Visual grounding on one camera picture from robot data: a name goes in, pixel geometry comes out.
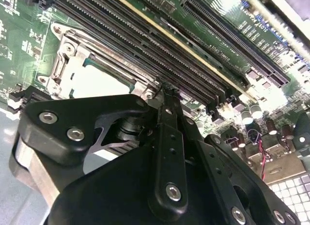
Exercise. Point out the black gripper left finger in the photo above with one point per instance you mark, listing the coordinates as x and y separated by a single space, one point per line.
97 106

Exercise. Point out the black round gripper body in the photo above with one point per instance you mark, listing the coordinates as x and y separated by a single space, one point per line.
109 200

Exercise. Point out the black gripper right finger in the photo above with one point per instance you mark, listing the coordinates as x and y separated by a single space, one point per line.
218 149

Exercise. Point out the square silver top CPU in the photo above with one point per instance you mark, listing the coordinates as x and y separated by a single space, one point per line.
101 84

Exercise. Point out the metal socket cover frame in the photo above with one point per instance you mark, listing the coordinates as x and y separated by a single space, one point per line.
73 60

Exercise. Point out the thin metal locking lever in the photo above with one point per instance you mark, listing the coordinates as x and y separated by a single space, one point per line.
157 82

